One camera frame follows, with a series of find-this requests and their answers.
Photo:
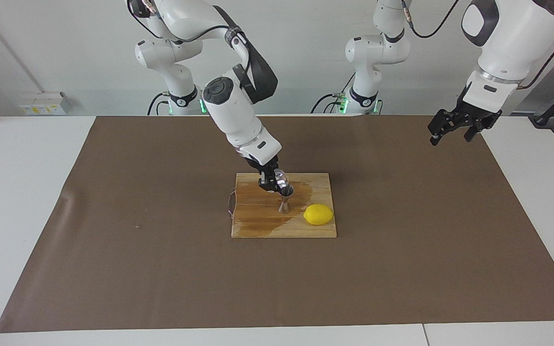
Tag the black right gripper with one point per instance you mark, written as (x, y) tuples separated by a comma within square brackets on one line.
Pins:
[(266, 167)]

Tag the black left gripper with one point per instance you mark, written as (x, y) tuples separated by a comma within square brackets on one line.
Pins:
[(479, 119)]

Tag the small clear glass cup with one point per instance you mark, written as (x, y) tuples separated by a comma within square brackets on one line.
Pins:
[(283, 180)]

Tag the steel double cone jigger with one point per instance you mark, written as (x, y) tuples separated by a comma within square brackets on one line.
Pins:
[(285, 206)]

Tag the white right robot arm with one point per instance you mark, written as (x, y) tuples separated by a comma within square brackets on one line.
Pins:
[(229, 110)]

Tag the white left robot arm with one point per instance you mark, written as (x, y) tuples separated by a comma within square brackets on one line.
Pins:
[(512, 43)]

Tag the wooden cutting board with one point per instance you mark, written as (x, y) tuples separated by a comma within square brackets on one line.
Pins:
[(258, 216)]

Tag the yellow lemon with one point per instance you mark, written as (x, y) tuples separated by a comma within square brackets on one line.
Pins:
[(318, 214)]

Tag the brown paper table mat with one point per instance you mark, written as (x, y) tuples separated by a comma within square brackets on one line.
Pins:
[(161, 278)]

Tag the white wall socket box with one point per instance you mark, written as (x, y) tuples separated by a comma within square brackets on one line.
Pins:
[(41, 103)]

